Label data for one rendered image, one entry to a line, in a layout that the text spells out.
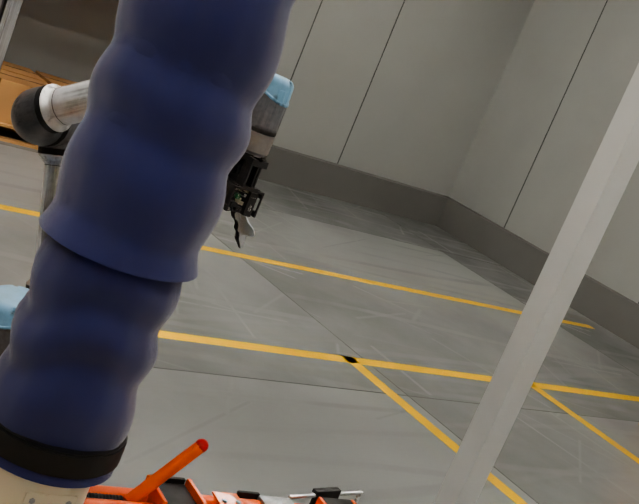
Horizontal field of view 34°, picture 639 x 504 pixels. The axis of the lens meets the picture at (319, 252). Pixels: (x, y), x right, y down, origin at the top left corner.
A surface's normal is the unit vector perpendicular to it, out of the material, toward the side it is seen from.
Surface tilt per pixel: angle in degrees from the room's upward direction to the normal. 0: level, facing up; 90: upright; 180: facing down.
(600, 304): 90
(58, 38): 90
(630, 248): 90
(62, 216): 62
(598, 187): 90
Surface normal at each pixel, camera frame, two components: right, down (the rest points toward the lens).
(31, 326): -0.50, -0.40
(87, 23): 0.54, 0.40
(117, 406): 0.84, 0.24
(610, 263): -0.75, -0.17
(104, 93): -0.79, 0.17
